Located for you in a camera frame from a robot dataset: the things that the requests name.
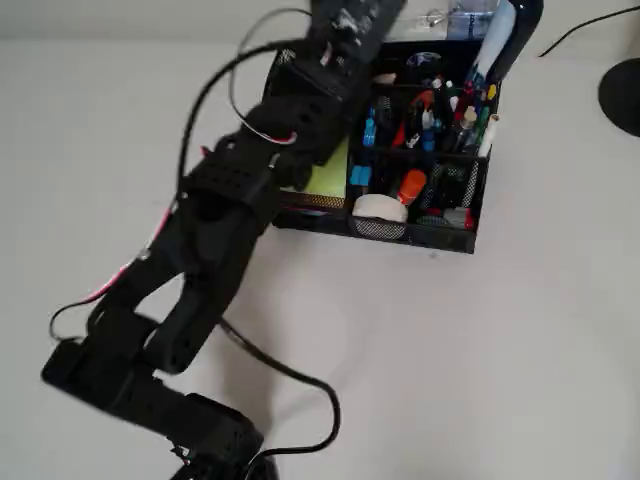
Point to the slim blue clip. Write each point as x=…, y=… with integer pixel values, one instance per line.
x=370, y=130

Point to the blue cap pen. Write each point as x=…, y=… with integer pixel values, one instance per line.
x=428, y=142

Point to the black wrist camera board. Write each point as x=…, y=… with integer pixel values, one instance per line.
x=360, y=25

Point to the blue binder clip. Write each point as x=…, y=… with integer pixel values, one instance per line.
x=360, y=175

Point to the black round lamp base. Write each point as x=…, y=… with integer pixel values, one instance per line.
x=622, y=95

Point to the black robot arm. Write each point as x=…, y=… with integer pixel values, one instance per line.
x=210, y=240

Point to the white tape roll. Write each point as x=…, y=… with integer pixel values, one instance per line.
x=380, y=206

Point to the green sticky note pad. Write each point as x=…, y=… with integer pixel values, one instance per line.
x=332, y=175

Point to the white marker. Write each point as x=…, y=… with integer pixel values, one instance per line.
x=486, y=142

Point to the yellow cap pen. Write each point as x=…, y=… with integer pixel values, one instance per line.
x=492, y=91

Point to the dark glossy oval object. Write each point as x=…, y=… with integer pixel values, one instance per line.
x=424, y=59

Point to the orange cap marker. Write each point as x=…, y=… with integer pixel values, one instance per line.
x=412, y=185

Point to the grey red small item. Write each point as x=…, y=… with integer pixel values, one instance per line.
x=455, y=217

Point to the black mesh desk organizer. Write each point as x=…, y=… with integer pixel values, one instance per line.
x=440, y=240

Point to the small beige object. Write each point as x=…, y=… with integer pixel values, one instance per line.
x=384, y=78

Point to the dark blue curved tool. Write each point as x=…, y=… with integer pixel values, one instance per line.
x=525, y=30

